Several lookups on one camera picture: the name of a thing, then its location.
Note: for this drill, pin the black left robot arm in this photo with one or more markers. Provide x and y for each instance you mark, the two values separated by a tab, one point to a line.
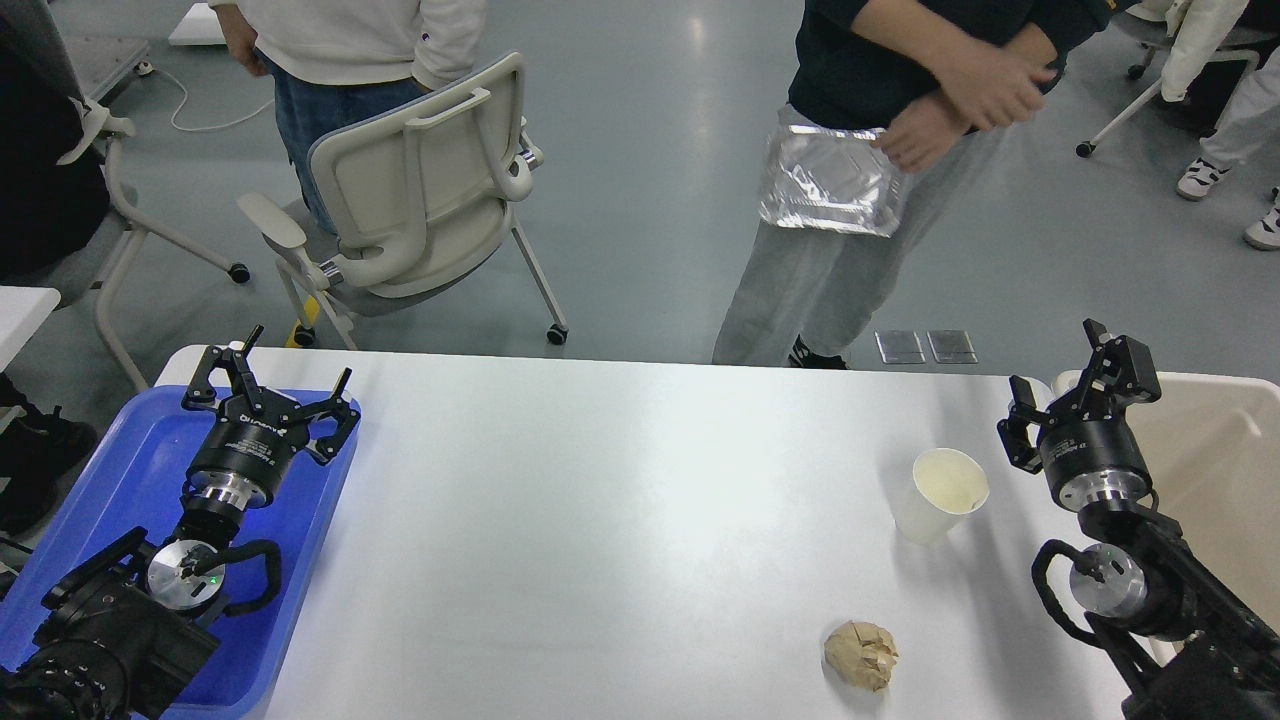
169	581

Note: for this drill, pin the person with white sneakers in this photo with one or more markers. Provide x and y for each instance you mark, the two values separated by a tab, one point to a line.
1249	118

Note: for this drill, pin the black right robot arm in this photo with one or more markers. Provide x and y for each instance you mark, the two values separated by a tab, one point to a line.
1184	644

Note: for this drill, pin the white paper cup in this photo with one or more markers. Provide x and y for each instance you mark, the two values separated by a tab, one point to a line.
946	486

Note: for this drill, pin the silver foil bag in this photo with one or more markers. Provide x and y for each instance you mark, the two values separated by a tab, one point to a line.
831	180

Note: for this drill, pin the left metal floor plate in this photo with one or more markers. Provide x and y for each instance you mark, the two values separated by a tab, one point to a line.
900	347

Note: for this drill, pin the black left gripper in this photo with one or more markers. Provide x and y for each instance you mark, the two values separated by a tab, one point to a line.
243	449

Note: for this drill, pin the person's right hand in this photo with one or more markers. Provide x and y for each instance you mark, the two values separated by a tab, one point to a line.
923	133

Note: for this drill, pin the person in white sweater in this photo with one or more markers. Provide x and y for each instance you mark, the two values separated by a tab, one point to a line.
335	63

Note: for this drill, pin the white chair top right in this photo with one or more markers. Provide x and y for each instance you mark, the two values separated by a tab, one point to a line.
1160	70

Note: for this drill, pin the white side table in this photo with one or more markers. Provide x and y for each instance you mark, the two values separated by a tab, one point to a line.
23	311

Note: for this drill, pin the crumpled brown paper ball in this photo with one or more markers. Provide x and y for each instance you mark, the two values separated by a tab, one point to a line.
863	654

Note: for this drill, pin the beige plastic bin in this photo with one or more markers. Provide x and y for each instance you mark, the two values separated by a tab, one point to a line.
1211	445

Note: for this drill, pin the person's left hand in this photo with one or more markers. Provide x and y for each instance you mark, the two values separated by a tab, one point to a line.
992	87

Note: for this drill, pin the grey chair at left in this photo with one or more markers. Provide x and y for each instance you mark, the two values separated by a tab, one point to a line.
69	221

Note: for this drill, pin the right metal floor plate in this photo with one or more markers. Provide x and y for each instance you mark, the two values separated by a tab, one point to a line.
952	347

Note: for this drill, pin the metal floor plate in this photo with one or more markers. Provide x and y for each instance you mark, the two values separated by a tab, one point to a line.
900	347
952	347

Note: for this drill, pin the beige office chair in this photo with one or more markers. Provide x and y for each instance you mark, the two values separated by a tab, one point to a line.
420	197

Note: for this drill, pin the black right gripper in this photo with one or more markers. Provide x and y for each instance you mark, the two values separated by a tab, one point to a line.
1087	450

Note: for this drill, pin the black shoe at left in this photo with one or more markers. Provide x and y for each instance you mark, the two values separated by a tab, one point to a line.
36	450

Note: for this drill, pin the person in grey sweatpants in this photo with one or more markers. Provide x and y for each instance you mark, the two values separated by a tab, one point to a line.
892	108

